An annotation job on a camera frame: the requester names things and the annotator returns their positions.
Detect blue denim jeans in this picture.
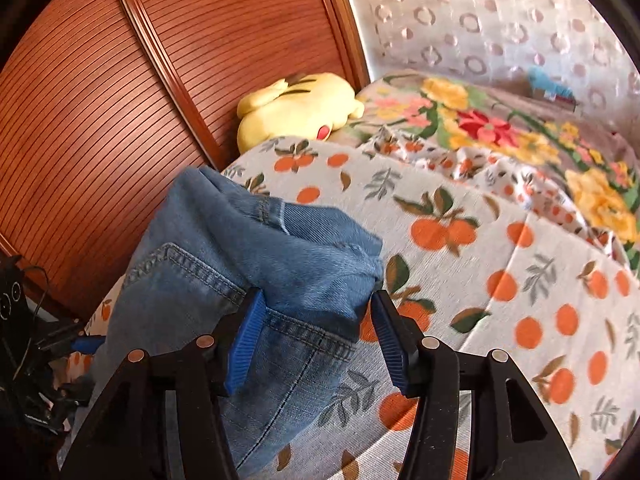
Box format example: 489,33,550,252
89,167,383,479

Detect floral blanket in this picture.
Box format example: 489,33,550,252
330,70,639,271

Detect wooden headboard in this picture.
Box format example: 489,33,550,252
1,0,369,318

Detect yellow Pikachu plush toy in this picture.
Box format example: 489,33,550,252
236,73,364,153

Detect box with blue cloth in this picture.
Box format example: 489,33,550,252
527,67,578,112

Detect circle pattern sheer curtain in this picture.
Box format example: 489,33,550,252
349,0,639,145

